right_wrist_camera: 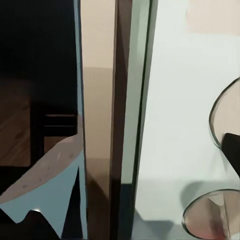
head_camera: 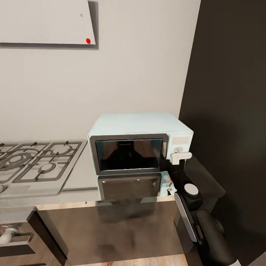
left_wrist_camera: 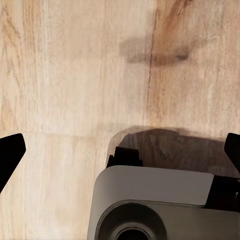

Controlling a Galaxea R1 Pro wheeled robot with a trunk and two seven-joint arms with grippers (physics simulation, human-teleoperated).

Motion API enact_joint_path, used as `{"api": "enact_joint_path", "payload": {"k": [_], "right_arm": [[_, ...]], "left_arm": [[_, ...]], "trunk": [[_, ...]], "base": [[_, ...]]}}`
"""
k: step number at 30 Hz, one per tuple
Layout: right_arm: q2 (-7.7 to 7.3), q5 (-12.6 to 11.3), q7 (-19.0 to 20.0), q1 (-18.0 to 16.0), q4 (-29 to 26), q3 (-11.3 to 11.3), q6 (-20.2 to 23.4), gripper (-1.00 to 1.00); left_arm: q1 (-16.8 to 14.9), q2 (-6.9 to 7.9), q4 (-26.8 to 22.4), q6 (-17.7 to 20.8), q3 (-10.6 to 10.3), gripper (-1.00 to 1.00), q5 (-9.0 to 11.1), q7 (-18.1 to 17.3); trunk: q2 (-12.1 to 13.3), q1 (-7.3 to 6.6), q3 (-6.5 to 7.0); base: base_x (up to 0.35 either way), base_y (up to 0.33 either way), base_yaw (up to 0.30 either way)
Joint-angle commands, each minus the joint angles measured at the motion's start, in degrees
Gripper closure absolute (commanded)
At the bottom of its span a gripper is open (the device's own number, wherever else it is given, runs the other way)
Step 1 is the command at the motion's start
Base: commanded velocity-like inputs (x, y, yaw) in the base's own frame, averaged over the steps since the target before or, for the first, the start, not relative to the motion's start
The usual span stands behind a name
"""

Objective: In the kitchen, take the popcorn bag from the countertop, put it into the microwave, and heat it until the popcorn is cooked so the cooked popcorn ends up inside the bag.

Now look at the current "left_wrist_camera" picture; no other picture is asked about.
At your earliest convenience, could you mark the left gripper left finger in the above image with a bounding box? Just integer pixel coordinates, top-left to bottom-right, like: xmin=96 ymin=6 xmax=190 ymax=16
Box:
xmin=0 ymin=133 xmax=26 ymax=193

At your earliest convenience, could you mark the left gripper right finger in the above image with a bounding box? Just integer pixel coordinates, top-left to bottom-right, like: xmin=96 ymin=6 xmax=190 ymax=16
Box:
xmin=224 ymin=133 xmax=240 ymax=173

